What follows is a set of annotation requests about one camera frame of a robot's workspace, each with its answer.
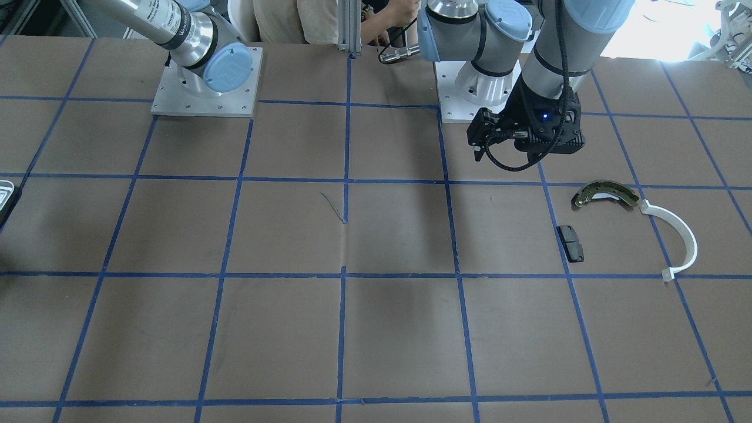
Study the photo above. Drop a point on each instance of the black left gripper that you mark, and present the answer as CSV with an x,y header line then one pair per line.
x,y
517,110

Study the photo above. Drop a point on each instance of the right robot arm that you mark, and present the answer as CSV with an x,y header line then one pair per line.
x,y
197,38

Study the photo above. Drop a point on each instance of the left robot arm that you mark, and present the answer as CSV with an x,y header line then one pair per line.
x,y
490,36

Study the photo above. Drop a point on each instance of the silver ribbed metal tray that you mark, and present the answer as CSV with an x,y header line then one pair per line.
x,y
8,196

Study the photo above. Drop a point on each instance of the olive metal brake shoe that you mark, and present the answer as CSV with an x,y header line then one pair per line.
x,y
605,190

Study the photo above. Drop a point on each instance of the dark grey brake pad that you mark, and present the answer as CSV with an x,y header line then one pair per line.
x,y
571,244

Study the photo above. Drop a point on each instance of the white curved plastic strip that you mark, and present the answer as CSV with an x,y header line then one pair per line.
x,y
681,228

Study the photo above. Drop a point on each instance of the person in beige shirt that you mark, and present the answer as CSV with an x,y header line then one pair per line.
x,y
316,22

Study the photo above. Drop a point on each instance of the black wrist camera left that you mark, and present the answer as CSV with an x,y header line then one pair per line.
x,y
481,134

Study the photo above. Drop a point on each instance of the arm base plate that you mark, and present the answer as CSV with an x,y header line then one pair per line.
x,y
181,93
462,91

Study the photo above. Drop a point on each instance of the aluminium frame post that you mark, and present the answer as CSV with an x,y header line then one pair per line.
x,y
349,27

